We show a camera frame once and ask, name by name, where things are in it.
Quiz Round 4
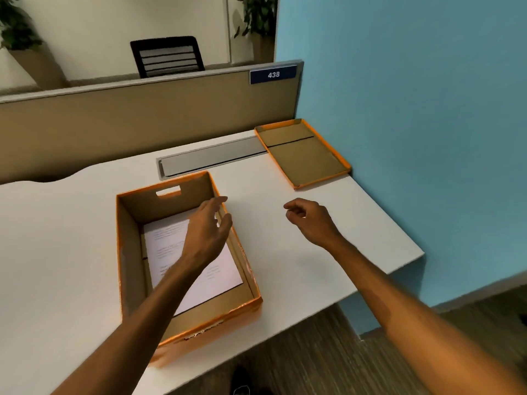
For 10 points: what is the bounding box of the beige desk partition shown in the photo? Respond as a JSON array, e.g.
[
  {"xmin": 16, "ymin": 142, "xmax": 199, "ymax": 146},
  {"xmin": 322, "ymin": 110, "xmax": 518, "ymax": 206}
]
[{"xmin": 0, "ymin": 59, "xmax": 305, "ymax": 185}]

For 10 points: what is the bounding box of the grey desk cable cover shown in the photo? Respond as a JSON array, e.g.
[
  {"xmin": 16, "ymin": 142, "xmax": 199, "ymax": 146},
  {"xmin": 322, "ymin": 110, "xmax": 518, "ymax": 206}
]
[{"xmin": 156, "ymin": 136, "xmax": 268, "ymax": 181}]

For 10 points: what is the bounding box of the person's right hand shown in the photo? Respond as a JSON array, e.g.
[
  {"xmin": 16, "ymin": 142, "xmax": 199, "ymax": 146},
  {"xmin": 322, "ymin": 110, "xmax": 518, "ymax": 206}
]
[{"xmin": 283, "ymin": 197, "xmax": 343, "ymax": 250}]

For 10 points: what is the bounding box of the green potted plant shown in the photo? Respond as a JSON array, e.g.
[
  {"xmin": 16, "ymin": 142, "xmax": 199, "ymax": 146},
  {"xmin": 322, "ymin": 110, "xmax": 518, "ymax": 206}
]
[
  {"xmin": 0, "ymin": 0, "xmax": 44, "ymax": 52},
  {"xmin": 233, "ymin": 0, "xmax": 279, "ymax": 40}
]

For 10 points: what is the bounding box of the orange cardboard box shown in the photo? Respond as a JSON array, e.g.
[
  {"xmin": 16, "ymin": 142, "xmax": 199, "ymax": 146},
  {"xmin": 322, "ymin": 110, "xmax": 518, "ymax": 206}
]
[{"xmin": 116, "ymin": 170, "xmax": 264, "ymax": 367}]

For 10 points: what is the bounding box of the person's left forearm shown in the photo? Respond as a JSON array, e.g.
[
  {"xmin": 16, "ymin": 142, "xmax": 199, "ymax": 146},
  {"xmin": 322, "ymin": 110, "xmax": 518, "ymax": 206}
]
[{"xmin": 51, "ymin": 256, "xmax": 206, "ymax": 395}]

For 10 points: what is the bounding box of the white printed paper sheet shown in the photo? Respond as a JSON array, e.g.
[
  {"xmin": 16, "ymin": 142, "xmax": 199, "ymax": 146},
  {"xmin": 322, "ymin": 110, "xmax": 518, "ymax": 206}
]
[{"xmin": 143, "ymin": 219, "xmax": 244, "ymax": 317}]

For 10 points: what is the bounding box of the black office chair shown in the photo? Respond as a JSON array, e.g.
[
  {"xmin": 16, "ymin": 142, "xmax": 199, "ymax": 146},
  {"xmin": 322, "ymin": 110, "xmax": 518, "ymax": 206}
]
[{"xmin": 130, "ymin": 35, "xmax": 206, "ymax": 80}]

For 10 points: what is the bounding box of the blue number sign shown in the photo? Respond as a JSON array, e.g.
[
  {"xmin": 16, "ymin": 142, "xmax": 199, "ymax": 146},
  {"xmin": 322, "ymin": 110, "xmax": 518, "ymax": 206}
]
[{"xmin": 249, "ymin": 65, "xmax": 298, "ymax": 85}]

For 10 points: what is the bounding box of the person's right forearm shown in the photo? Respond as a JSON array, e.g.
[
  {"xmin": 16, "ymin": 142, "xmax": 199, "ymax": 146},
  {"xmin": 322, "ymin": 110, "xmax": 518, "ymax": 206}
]
[{"xmin": 327, "ymin": 233, "xmax": 527, "ymax": 395}]

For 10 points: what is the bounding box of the beige planter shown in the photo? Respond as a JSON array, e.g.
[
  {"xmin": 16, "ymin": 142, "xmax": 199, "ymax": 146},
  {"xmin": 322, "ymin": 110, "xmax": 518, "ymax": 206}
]
[
  {"xmin": 7, "ymin": 42, "xmax": 69, "ymax": 91},
  {"xmin": 250, "ymin": 33, "xmax": 276, "ymax": 64}
]

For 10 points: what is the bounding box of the orange cardboard box lid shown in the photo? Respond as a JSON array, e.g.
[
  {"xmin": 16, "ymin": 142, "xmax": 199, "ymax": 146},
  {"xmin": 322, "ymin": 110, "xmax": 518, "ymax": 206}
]
[{"xmin": 254, "ymin": 118, "xmax": 352, "ymax": 190}]

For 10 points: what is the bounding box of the person's left hand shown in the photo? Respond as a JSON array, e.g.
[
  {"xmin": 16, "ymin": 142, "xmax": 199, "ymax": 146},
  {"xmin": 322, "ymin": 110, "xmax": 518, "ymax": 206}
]
[{"xmin": 180, "ymin": 196, "xmax": 234, "ymax": 271}]

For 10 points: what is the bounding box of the person's black shoe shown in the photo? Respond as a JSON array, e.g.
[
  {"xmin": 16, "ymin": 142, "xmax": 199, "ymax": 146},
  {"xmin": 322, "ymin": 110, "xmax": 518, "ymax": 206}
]
[{"xmin": 230, "ymin": 365, "xmax": 265, "ymax": 395}]

